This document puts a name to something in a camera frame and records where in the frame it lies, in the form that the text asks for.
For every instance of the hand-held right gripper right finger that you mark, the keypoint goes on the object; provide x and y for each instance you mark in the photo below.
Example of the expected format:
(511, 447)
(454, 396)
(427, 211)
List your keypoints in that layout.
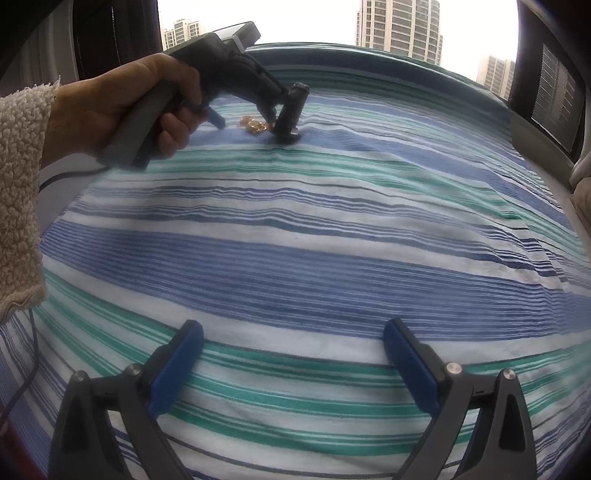
(411, 364)

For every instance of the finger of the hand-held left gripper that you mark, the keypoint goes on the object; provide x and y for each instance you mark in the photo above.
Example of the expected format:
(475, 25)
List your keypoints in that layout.
(216, 117)
(270, 115)

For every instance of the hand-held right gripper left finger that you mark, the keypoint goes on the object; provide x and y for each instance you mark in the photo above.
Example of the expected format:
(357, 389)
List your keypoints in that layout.
(175, 364)

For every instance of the person's left forearm fleece sleeve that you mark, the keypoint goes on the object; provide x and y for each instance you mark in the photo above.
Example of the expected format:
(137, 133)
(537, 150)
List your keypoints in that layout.
(18, 194)

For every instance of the person's left hand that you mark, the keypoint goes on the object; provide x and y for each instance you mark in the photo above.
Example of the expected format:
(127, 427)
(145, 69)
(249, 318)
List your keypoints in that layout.
(106, 106)

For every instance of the dark curtain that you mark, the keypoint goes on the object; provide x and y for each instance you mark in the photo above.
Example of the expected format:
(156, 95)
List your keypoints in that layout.
(115, 37)

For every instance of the blue green striped bed sheet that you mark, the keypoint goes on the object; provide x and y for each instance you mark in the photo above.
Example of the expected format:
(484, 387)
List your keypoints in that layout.
(304, 240)

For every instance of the tall beige apartment tower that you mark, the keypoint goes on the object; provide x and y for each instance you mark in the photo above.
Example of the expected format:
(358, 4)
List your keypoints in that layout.
(399, 27)

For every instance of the small beige apartment tower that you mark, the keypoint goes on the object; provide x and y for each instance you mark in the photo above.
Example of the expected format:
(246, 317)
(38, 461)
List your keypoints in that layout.
(495, 76)

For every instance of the window vent panel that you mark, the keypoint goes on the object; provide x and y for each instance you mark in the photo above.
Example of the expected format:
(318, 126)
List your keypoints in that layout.
(554, 97)

